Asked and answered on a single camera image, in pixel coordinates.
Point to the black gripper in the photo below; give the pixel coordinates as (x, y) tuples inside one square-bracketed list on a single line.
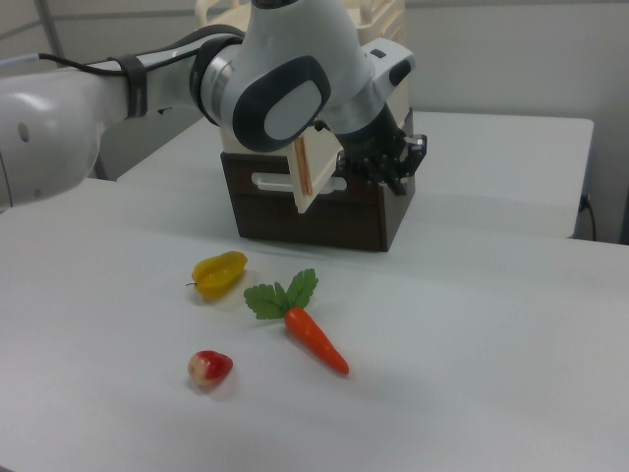
[(371, 152)]

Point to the cream cabinet door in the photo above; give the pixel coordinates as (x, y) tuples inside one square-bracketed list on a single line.
[(317, 167)]

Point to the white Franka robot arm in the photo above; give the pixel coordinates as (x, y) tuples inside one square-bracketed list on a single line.
[(304, 54)]

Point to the cream plastic cabinet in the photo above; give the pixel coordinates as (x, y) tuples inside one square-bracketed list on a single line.
[(383, 19)]

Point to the dark brown drawer unit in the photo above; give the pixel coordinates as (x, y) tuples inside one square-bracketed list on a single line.
[(344, 221)]

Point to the orange toy carrot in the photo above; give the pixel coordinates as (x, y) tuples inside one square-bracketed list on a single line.
[(314, 339)]

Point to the yellow toy starfruit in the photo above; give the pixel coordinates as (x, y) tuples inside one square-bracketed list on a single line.
[(218, 275)]

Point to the red and white toy fruit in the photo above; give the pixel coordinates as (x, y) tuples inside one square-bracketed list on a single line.
[(211, 369)]

